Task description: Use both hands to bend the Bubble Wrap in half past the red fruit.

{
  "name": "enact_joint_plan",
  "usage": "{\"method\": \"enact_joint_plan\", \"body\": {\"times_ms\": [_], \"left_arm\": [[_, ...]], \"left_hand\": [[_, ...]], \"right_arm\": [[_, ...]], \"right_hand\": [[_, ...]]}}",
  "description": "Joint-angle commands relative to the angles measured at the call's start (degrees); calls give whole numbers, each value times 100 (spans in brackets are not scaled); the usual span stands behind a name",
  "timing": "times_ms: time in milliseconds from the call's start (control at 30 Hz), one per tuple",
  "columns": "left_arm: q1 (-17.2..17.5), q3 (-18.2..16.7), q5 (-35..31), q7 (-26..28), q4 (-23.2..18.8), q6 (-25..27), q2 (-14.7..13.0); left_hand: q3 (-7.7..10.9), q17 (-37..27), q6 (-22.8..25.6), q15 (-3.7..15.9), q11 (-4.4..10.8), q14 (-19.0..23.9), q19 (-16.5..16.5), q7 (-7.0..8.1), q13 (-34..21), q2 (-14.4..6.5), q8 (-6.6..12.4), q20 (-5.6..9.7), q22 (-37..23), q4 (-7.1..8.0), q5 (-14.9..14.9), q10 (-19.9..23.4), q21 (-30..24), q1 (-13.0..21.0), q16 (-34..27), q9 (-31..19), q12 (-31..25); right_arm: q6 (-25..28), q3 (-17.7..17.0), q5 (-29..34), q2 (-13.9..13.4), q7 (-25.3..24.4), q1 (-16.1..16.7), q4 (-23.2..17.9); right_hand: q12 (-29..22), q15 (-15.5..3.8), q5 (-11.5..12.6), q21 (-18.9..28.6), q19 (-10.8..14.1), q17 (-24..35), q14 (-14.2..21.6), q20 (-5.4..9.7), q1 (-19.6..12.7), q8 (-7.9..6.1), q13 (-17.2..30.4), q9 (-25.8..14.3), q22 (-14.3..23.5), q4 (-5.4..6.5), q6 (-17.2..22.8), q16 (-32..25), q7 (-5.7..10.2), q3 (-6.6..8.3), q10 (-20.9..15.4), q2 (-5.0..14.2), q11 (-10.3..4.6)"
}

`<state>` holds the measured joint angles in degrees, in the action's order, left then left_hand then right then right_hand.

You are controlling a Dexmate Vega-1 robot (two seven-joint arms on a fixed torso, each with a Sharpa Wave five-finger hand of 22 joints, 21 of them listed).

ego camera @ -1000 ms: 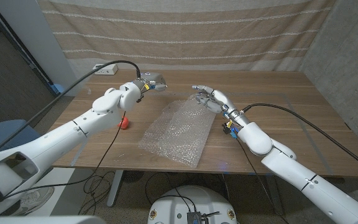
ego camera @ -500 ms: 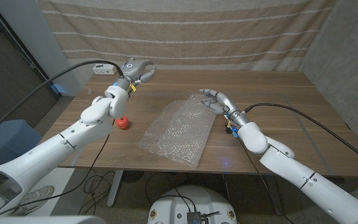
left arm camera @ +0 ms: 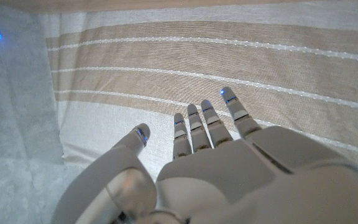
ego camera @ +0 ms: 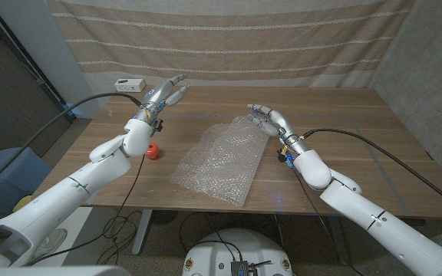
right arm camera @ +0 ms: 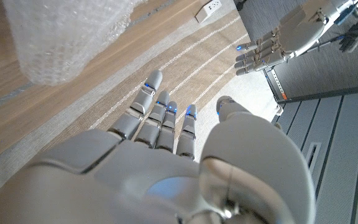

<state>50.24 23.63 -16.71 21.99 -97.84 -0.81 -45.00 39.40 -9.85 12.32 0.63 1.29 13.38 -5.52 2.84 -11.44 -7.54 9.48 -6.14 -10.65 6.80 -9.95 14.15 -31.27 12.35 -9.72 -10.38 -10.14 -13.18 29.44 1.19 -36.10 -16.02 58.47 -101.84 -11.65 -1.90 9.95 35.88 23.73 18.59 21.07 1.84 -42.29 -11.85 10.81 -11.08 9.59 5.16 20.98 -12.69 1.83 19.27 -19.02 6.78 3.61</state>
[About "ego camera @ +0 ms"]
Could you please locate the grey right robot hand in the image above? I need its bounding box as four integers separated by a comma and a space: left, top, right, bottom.
247, 103, 311, 159

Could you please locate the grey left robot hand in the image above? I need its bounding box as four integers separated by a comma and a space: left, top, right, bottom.
133, 74, 191, 126

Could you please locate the clear bubble wrap sheet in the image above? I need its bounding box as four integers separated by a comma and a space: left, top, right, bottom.
170, 114, 270, 208

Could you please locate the red fruit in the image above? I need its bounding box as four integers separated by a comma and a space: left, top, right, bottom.
144, 143, 160, 160

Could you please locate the white power strip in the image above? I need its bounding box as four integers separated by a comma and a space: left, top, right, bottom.
114, 78, 147, 94

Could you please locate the blue plastic piece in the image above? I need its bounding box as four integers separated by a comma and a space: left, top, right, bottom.
64, 102, 84, 117

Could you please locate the beige striped backdrop cloth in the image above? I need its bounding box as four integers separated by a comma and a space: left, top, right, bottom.
46, 0, 416, 88

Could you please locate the black round floor object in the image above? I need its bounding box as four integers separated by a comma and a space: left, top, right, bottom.
151, 209, 178, 227

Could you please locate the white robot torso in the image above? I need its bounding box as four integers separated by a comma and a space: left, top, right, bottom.
182, 228, 294, 276

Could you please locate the white table leg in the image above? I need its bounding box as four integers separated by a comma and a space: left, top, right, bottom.
328, 216, 351, 266
131, 209, 153, 256

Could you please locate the small black box on torso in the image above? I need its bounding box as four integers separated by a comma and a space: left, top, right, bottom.
231, 260, 259, 276

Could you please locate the dark door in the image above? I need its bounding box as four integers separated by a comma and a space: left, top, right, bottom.
0, 7, 72, 159

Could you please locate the white floor board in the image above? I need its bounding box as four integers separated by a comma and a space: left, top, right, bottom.
44, 206, 94, 266

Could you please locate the blue upholstered chair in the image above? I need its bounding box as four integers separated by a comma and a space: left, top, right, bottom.
0, 147, 53, 215

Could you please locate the yellow pad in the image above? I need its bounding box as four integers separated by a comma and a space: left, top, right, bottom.
12, 195, 34, 214

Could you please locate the white sneaker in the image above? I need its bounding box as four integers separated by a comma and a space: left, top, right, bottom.
32, 228, 68, 260

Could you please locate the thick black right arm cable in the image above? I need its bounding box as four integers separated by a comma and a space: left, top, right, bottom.
301, 128, 442, 215

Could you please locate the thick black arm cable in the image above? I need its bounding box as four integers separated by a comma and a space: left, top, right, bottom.
0, 92, 145, 199
301, 128, 442, 215

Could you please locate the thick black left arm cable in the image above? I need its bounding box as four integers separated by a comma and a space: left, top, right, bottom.
0, 92, 145, 199

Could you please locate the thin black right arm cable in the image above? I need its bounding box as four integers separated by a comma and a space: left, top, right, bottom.
289, 164, 356, 276

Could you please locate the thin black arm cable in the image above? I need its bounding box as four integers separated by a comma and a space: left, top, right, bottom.
23, 154, 147, 267
289, 164, 356, 276

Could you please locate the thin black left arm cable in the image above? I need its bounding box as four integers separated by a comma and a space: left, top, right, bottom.
23, 154, 147, 267

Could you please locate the black cable to torso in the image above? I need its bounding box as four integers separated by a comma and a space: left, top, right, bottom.
178, 212, 245, 262

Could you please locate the black door frame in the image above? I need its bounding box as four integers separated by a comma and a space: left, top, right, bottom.
0, 0, 77, 124

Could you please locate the black floor cable tangle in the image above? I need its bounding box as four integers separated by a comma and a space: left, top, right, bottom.
96, 210, 145, 266

